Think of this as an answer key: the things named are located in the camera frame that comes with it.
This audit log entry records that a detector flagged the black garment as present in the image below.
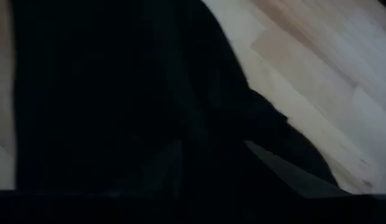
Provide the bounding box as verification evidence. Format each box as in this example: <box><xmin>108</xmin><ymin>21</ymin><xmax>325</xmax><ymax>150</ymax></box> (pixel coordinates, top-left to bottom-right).
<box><xmin>12</xmin><ymin>0</ymin><xmax>340</xmax><ymax>194</ymax></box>

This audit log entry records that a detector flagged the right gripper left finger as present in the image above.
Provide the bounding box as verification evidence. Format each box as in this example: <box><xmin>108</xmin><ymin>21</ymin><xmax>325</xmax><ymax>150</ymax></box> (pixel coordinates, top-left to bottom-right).
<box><xmin>118</xmin><ymin>139</ymin><xmax>184</xmax><ymax>200</ymax></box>

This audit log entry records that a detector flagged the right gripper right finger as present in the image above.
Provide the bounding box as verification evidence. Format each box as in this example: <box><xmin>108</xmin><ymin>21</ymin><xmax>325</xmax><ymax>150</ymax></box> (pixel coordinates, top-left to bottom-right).
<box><xmin>242</xmin><ymin>139</ymin><xmax>352</xmax><ymax>198</ymax></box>

